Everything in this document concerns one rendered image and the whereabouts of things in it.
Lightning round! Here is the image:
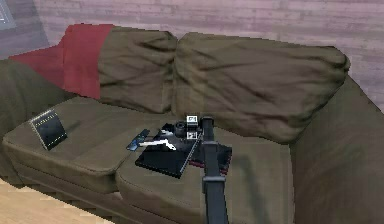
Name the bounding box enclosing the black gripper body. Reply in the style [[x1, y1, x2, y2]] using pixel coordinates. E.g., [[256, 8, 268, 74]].
[[173, 121, 188, 139]]

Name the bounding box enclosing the olive brown sofa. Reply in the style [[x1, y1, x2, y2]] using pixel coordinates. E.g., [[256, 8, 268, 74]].
[[0, 25, 384, 224]]

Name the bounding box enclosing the dark blue remote control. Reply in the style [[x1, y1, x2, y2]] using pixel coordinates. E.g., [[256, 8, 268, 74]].
[[125, 128, 151, 151]]

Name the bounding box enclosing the dark red book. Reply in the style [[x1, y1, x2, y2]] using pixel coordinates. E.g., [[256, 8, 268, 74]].
[[188, 143, 233, 176]]

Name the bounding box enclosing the red blanket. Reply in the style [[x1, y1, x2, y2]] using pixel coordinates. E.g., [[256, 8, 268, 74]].
[[8, 23, 116, 100]]

